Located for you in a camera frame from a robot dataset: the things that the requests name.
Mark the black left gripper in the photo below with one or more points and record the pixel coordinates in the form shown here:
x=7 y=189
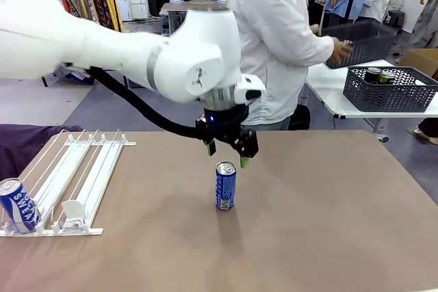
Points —
x=222 y=124

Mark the blue can with barcode label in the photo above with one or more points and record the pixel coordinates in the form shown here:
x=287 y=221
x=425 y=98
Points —
x=226 y=189

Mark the large grey-blue plastic basket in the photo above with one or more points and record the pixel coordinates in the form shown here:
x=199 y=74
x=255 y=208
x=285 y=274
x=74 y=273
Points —
x=386 y=98

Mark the grey-blue basket with label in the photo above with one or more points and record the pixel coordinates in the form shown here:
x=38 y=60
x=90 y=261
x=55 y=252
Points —
x=369 y=46

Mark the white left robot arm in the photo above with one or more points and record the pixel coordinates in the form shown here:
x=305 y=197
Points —
x=102 y=52

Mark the white can dispenser rack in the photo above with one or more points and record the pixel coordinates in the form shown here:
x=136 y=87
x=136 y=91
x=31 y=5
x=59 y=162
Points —
x=99 y=165

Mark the person's left hand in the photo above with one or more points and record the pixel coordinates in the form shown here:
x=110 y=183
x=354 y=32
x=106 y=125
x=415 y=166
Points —
x=315 y=29

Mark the person's right hand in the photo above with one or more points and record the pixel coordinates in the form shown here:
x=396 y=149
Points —
x=340 y=51

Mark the person's blue jeans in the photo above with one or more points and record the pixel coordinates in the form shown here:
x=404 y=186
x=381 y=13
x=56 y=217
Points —
x=273 y=124

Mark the white side table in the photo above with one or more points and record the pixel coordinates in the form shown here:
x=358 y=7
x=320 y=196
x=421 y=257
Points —
x=328 y=93

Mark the person in white shirt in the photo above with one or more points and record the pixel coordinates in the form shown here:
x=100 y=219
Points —
x=273 y=39

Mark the small white air purifier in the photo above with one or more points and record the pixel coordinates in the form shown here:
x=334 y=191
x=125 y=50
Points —
x=123 y=6

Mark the bystander's shoe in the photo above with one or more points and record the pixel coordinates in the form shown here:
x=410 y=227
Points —
x=424 y=133

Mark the dark purple cloth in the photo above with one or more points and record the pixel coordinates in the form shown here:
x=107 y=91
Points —
x=24 y=141

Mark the brown cardboard box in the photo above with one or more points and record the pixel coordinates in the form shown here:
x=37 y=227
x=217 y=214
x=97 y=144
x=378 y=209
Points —
x=422 y=64

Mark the black plastic stool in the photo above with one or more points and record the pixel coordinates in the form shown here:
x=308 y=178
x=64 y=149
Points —
x=397 y=20

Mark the blue Pocari Sweat can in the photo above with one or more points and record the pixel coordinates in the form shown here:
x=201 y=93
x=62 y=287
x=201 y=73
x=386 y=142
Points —
x=18 y=206

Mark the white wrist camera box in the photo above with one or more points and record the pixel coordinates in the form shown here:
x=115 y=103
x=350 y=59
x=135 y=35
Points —
x=251 y=90

